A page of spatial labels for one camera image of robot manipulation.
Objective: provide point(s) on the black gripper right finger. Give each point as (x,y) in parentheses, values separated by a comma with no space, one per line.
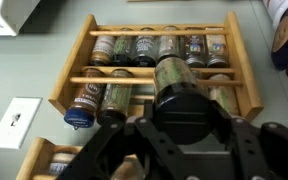
(270,153)

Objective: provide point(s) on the white light switch plate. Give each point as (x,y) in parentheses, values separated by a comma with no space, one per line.
(15,123)

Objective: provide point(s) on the white utensil crock red print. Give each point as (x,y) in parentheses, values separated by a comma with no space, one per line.
(280,10)

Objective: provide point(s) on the dark blue spoon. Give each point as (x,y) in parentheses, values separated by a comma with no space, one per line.
(280,58)

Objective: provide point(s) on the glass spice jar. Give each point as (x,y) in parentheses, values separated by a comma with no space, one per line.
(168,45)
(144,50)
(194,50)
(216,50)
(102,50)
(122,50)
(223,95)
(59,163)

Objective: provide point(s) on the brown spice jar blue lid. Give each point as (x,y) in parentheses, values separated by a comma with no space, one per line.
(84,103)

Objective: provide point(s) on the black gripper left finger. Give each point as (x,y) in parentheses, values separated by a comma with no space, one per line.
(117,153)

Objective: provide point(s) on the white stove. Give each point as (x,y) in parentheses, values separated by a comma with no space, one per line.
(4,16)

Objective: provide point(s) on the light wooden spoon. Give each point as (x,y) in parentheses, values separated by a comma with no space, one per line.
(284,31)

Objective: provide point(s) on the wooden wall spice rack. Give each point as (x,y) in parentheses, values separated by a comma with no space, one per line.
(34,156)
(74,63)

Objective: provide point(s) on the green herb jar black lid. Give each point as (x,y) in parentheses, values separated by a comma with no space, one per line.
(115,100)
(180,113)

